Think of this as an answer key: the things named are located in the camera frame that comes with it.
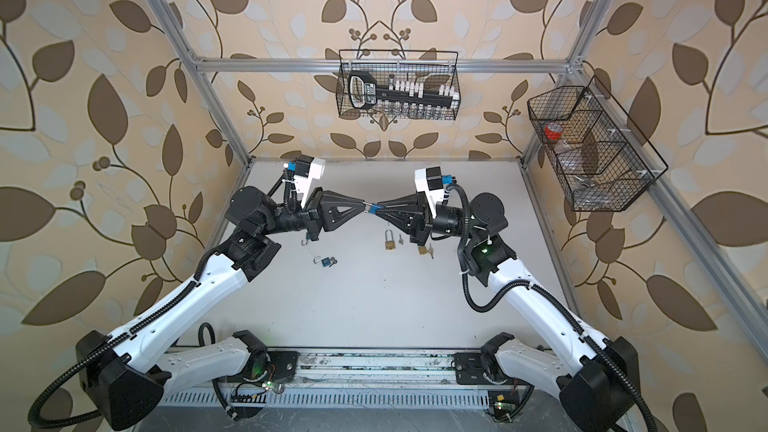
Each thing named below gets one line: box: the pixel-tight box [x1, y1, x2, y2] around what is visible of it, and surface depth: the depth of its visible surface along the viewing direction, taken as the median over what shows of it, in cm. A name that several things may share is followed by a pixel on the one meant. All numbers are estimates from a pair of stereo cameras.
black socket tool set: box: [348, 71, 460, 110], surface depth 84 cm
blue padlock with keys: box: [313, 255, 338, 267], surface depth 95 cm
